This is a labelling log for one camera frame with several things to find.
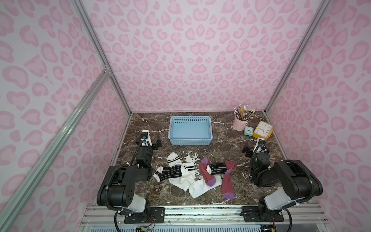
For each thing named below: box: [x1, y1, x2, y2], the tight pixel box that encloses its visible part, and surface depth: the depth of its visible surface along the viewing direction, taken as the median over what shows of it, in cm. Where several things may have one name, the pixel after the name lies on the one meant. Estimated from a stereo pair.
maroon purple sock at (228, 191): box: [221, 160, 238, 201], surface depth 84 cm
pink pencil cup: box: [232, 115, 249, 131], surface depth 106 cm
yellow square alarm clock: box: [253, 120, 274, 141], surface depth 106 cm
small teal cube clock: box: [243, 125, 254, 137], surface depth 106 cm
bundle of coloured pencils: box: [233, 103, 256, 121], surface depth 106 cm
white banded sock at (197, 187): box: [188, 175, 223, 199], surface depth 83 cm
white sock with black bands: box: [167, 153, 196, 192], surface depth 88 cm
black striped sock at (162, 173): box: [153, 164, 183, 183], surface depth 88 cm
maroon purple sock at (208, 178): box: [199, 156, 216, 187], surface depth 85 cm
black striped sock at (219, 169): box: [206, 163, 227, 176], surface depth 87 cm
